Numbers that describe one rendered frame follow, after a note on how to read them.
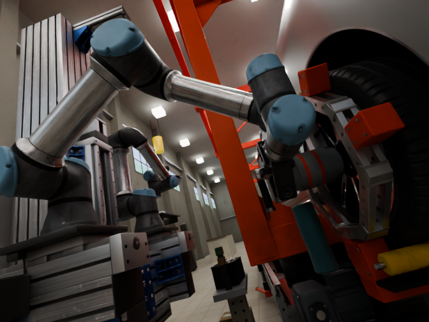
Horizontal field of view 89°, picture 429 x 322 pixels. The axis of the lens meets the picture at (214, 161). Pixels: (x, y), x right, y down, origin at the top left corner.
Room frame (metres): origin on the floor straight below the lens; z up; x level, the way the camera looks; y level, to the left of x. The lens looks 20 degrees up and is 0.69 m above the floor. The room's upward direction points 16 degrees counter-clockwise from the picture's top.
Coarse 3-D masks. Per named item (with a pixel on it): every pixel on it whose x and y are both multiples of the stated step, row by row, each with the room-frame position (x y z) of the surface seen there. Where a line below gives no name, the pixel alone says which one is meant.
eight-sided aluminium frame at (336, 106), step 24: (312, 96) 0.65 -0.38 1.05; (336, 96) 0.60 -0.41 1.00; (336, 120) 0.57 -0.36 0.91; (360, 168) 0.58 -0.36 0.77; (384, 168) 0.56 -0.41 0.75; (312, 192) 1.06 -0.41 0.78; (360, 192) 0.64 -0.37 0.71; (384, 192) 0.61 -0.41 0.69; (336, 216) 0.98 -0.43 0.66; (360, 216) 0.70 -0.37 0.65; (384, 216) 0.66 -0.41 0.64
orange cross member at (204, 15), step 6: (198, 0) 1.31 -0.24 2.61; (204, 0) 1.32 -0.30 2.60; (210, 0) 1.33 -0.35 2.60; (216, 0) 1.33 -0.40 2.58; (222, 0) 1.36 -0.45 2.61; (228, 0) 1.38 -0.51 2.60; (198, 6) 1.34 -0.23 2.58; (204, 6) 1.34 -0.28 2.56; (210, 6) 1.34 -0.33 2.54; (216, 6) 1.34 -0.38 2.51; (198, 12) 1.34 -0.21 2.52; (204, 12) 1.34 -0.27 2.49; (210, 12) 1.34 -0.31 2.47; (204, 18) 1.34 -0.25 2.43; (204, 24) 1.35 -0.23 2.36
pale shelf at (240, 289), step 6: (246, 276) 1.54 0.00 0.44; (246, 282) 1.39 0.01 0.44; (234, 288) 1.26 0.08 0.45; (240, 288) 1.23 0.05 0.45; (246, 288) 1.27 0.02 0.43; (216, 294) 1.25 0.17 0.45; (222, 294) 1.23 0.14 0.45; (228, 294) 1.23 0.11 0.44; (234, 294) 1.22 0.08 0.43; (240, 294) 1.22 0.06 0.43; (216, 300) 1.23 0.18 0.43
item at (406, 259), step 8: (408, 248) 0.70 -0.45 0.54; (416, 248) 0.69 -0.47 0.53; (424, 248) 0.69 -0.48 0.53; (384, 256) 0.70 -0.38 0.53; (392, 256) 0.69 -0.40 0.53; (400, 256) 0.69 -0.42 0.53; (408, 256) 0.68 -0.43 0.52; (416, 256) 0.68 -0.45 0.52; (424, 256) 0.68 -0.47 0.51; (376, 264) 0.71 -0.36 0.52; (384, 264) 0.70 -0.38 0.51; (392, 264) 0.68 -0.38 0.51; (400, 264) 0.68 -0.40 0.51; (408, 264) 0.68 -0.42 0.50; (416, 264) 0.69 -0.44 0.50; (424, 264) 0.69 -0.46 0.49; (392, 272) 0.69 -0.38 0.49; (400, 272) 0.69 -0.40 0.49
